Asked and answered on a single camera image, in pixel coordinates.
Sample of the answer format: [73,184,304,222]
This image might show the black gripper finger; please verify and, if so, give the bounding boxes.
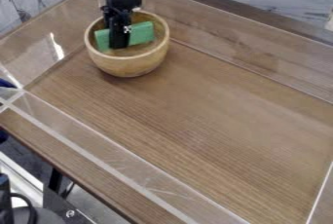
[110,14,131,50]

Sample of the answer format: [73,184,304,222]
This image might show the green rectangular block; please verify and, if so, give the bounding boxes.
[94,21,156,53]

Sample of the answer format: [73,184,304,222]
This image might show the light brown wooden bowl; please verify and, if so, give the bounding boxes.
[85,11,170,78]

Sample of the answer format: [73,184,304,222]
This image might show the blue object at edge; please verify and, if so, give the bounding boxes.
[0,78,16,88]

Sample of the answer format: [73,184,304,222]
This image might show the black table leg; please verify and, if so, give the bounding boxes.
[49,168,65,194]

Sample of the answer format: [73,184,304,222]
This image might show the clear acrylic tray wall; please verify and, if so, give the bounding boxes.
[0,0,333,224]

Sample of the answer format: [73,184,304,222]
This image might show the black metal base plate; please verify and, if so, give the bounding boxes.
[43,187,97,224]

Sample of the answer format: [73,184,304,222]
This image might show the black cable loop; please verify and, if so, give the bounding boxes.
[8,192,39,224]

